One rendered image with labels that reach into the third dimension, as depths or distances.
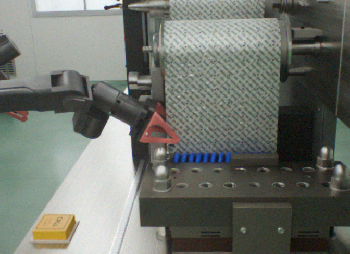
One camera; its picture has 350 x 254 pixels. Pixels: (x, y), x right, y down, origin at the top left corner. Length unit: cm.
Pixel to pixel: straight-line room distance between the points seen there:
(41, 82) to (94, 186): 36
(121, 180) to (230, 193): 45
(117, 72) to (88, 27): 76
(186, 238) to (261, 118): 30
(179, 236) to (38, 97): 38
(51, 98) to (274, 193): 46
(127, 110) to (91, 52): 580
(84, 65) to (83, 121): 581
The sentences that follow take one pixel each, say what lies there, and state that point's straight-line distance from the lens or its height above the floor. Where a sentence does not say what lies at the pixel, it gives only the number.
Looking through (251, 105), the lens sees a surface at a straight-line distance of 93.
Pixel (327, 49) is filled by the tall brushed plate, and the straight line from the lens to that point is 93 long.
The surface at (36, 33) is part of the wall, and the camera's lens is 690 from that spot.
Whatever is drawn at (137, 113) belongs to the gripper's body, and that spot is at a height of 113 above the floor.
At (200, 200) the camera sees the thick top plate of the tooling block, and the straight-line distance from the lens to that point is 78.
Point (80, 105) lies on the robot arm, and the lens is 89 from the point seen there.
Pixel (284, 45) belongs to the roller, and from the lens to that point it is 93.
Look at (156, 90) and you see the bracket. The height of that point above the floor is 116.
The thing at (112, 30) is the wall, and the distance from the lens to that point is 660.
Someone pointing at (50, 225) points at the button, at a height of 92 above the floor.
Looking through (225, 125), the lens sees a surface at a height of 110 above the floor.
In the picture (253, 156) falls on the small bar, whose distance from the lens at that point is 91.
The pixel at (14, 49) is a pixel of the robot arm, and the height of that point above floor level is 124.
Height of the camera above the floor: 138
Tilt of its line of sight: 17 degrees down
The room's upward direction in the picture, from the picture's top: 2 degrees counter-clockwise
